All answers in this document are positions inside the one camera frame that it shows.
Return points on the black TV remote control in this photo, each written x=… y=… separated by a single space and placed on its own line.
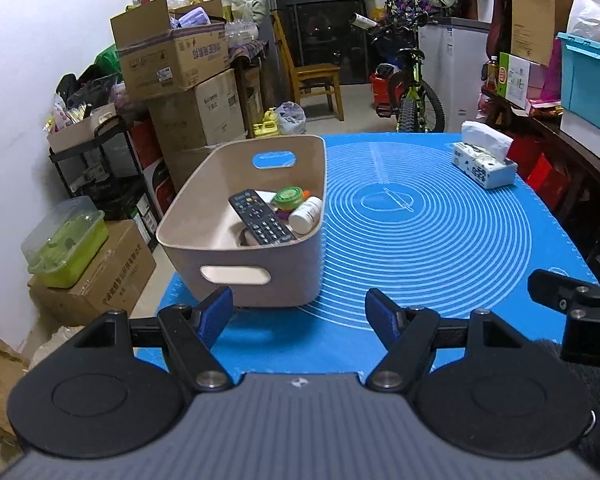
x=259 y=219

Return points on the wooden chair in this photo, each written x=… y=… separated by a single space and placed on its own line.
x=309 y=80

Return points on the yellow plastic jug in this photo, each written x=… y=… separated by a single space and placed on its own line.
x=268 y=126

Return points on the cardboard box under green tray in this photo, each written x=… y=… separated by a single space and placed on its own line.
x=115 y=279

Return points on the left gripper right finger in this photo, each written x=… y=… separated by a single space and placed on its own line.
x=476 y=382

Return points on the teal plastic storage crate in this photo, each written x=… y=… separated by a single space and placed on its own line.
x=581 y=77

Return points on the green black bicycle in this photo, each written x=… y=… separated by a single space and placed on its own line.
x=408 y=96

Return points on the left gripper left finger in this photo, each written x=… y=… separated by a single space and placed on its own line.
x=121 y=382

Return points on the white plastic bag on floor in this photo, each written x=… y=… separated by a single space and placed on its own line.
x=291 y=118

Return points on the green tray with clear lid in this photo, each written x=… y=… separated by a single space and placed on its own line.
x=65 y=242

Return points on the plastic bag of wood shavings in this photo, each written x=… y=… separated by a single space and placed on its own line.
x=60 y=337

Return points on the tissue box with tissues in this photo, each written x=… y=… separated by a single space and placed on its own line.
x=482 y=154

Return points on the tall stacked cardboard boxes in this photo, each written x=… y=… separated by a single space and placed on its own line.
x=190 y=125

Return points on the beige plastic storage bin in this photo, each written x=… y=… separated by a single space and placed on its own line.
x=200 y=232

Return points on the black metal shelf rack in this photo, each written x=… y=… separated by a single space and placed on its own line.
x=106 y=169

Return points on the white pill bottle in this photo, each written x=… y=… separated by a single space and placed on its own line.
x=306 y=216

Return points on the purple small object in bin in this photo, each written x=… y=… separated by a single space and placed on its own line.
x=283 y=215

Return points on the green round ointment tin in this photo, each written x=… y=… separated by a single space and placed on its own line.
x=289 y=198

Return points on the blue silicone table mat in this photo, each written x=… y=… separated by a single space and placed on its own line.
x=400 y=217

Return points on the open cardboard box on top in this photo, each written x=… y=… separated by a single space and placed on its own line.
x=164 y=51

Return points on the red bucket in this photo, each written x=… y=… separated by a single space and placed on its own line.
x=382 y=90

